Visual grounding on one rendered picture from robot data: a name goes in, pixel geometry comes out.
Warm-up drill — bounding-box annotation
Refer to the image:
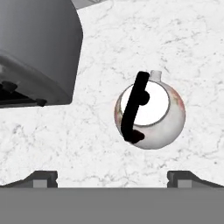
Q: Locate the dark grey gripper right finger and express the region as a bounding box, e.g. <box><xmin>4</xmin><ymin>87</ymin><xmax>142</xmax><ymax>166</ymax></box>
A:
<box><xmin>166</xmin><ymin>170</ymin><xmax>224</xmax><ymax>189</ymax></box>

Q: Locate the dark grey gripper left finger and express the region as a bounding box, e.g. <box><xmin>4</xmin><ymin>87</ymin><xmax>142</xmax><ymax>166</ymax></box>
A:
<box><xmin>0</xmin><ymin>170</ymin><xmax>59</xmax><ymax>189</ymax></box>

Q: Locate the white kettle with black handle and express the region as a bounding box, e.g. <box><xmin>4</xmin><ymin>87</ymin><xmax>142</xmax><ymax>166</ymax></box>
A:
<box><xmin>114</xmin><ymin>70</ymin><xmax>186</xmax><ymax>151</ymax></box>

